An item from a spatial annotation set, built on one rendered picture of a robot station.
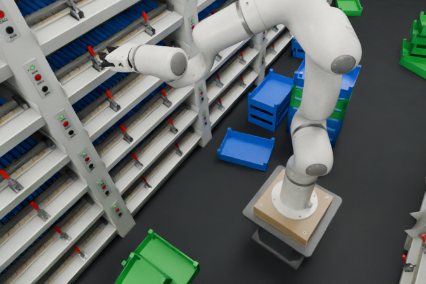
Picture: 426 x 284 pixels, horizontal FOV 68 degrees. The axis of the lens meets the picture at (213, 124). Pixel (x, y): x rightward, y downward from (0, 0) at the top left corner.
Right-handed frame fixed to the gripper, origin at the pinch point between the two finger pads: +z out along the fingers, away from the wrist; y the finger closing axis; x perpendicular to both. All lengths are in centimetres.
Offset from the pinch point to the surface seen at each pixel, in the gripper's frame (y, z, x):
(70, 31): -5.2, 4.7, 10.1
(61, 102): -18.1, 8.3, -8.1
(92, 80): -5.5, 8.4, -8.1
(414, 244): 41, -91, -106
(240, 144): 59, 9, -98
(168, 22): 36.8, 9.8, -7.1
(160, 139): 18, 25, -63
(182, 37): 44.8, 12.9, -17.9
